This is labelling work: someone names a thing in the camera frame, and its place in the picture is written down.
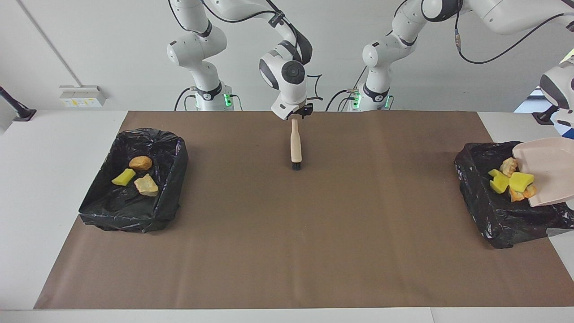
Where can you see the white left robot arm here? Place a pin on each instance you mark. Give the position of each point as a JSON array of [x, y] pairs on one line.
[[385, 49]]

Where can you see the pale pink dustpan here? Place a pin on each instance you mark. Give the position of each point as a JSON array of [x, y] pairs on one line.
[[554, 170]]

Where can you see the round brown bun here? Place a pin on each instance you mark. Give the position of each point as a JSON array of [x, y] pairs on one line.
[[141, 163]]

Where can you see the window with dark sill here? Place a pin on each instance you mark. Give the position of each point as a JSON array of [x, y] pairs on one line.
[[536, 96]]

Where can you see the black angled stand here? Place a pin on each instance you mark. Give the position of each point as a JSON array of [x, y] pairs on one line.
[[545, 117], [20, 112]]

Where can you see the blue item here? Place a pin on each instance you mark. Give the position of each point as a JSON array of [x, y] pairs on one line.
[[569, 137]]

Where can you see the pale flaky pastry piece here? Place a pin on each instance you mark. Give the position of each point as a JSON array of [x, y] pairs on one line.
[[509, 166]]

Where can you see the yellow sponge wedge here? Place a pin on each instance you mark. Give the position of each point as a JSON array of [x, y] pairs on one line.
[[123, 177]]

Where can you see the black bag-lined bin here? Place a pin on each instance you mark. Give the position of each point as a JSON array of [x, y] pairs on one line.
[[107, 206], [506, 220]]

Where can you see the beige hand brush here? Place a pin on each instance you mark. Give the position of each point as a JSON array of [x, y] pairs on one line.
[[296, 146]]

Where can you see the white wall socket box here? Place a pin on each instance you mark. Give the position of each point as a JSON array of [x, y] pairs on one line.
[[83, 96]]

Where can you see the long croissant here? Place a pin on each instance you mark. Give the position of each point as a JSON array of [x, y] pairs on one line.
[[145, 185]]

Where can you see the brown paper mat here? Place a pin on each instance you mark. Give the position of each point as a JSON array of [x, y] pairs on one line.
[[287, 282]]

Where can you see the notched yellow sponge piece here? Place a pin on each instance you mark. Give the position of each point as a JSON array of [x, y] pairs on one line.
[[498, 184]]

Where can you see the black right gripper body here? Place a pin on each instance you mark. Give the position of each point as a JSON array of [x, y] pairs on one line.
[[302, 112]]

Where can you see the small striped croissant piece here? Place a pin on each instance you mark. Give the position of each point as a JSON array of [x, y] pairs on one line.
[[519, 195]]

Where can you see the yellow green-backed sponge piece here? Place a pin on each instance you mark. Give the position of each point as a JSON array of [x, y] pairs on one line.
[[520, 181]]

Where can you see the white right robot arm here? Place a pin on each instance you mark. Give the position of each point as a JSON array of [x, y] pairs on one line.
[[291, 85]]

